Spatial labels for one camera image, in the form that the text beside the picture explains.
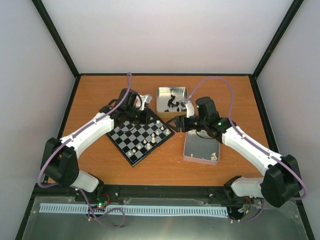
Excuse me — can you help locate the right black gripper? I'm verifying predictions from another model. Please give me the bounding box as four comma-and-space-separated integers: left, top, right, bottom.
166, 114, 207, 133

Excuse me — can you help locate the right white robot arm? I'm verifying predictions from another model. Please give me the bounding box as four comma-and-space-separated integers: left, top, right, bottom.
167, 96, 307, 208

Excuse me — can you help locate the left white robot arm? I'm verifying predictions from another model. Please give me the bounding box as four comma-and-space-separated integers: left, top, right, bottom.
37, 88, 152, 202

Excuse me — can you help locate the black chess pieces pile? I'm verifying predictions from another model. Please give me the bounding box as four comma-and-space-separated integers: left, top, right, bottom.
164, 94, 186, 112

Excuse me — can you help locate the white chess pieces pile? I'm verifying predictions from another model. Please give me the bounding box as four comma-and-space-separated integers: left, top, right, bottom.
190, 152, 218, 162

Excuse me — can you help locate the green lit circuit board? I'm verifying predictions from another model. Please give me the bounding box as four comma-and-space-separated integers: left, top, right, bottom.
97, 193, 111, 209

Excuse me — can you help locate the gold square tin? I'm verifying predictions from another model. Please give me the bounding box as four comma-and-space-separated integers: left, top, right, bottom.
156, 86, 189, 119

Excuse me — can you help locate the black and silver chessboard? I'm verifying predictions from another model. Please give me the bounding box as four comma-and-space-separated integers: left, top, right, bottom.
106, 111, 175, 167

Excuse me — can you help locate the pink square tin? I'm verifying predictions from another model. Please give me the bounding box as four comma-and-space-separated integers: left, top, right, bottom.
182, 130, 221, 166

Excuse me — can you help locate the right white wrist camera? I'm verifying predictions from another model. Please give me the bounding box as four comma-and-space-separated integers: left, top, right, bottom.
181, 100, 195, 118

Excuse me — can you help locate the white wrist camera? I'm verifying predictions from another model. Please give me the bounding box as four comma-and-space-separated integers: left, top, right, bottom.
181, 100, 195, 118
137, 94, 152, 111

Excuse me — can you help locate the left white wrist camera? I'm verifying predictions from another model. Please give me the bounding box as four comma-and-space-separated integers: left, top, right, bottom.
137, 94, 152, 111

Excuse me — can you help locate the black aluminium frame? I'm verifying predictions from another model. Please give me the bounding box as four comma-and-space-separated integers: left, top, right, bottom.
14, 0, 316, 240

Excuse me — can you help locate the light blue cable duct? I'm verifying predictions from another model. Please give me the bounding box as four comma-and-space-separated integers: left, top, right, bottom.
38, 203, 228, 218

